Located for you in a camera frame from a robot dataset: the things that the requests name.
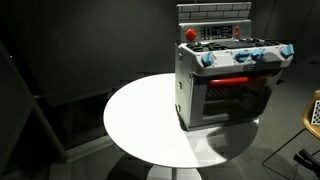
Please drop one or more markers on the grey floor plank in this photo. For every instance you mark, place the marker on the grey floor plank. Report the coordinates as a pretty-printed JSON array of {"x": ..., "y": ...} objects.
[{"x": 88, "y": 149}]

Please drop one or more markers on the yellow chair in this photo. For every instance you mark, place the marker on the yellow chair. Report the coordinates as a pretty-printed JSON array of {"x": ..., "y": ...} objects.
[{"x": 307, "y": 116}]

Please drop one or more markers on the large orange round knob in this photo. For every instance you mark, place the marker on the large orange round knob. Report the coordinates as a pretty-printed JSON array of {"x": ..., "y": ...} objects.
[{"x": 191, "y": 34}]

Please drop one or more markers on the oval brand badge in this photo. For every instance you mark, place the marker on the oval brand badge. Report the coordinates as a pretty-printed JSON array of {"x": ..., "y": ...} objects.
[{"x": 249, "y": 67}]

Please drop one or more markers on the black white checkerboard card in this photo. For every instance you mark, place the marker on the black white checkerboard card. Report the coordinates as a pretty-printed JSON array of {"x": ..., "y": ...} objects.
[{"x": 316, "y": 113}]

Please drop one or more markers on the grey oven door with window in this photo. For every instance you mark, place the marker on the grey oven door with window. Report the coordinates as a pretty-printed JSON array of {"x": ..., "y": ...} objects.
[{"x": 197, "y": 106}]

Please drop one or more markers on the blue stove knob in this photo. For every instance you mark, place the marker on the blue stove knob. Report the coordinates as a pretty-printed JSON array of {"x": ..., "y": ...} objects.
[
  {"x": 242, "y": 56},
  {"x": 287, "y": 50},
  {"x": 257, "y": 53},
  {"x": 208, "y": 58}
]

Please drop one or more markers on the small orange button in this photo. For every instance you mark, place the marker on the small orange button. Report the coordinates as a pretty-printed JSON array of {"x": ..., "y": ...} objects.
[
  {"x": 237, "y": 34},
  {"x": 237, "y": 28}
]

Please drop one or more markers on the grey toy stove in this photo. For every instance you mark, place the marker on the grey toy stove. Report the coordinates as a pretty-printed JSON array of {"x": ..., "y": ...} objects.
[{"x": 196, "y": 100}]

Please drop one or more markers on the white table pedestal base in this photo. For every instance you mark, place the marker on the white table pedestal base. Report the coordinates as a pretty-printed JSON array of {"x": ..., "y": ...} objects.
[{"x": 173, "y": 173}]

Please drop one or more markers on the black stove keypad display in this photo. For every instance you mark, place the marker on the black stove keypad display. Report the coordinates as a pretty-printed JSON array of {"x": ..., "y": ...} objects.
[{"x": 216, "y": 32}]

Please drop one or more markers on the black bar object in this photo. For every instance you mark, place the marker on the black bar object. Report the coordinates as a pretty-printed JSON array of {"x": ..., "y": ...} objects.
[{"x": 306, "y": 160}]

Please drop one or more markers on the dark slanted panel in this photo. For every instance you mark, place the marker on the dark slanted panel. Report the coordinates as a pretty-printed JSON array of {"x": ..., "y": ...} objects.
[{"x": 20, "y": 110}]

